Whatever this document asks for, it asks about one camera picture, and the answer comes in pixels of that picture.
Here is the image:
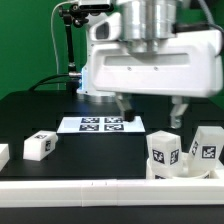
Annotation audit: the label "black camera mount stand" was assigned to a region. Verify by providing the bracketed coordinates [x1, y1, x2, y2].
[59, 5, 88, 93]

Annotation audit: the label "white sheet with tags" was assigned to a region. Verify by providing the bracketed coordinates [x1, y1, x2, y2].
[57, 116, 145, 134]

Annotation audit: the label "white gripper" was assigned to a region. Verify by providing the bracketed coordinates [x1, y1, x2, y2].
[86, 13, 223, 129]

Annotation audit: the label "white round stool seat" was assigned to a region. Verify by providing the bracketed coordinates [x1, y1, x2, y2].
[146, 159, 212, 179]

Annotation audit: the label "white cable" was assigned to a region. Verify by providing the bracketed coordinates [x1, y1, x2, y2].
[50, 0, 80, 92]

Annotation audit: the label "white U-shaped fence wall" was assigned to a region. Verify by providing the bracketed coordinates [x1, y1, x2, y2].
[0, 169, 224, 208]

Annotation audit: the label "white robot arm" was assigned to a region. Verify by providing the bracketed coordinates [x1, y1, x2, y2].
[78, 0, 224, 128]

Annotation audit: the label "black cables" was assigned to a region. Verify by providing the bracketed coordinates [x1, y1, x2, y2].
[27, 73, 83, 92]

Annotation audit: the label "camera on stand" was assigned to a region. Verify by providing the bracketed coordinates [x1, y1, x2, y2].
[78, 0, 113, 14]

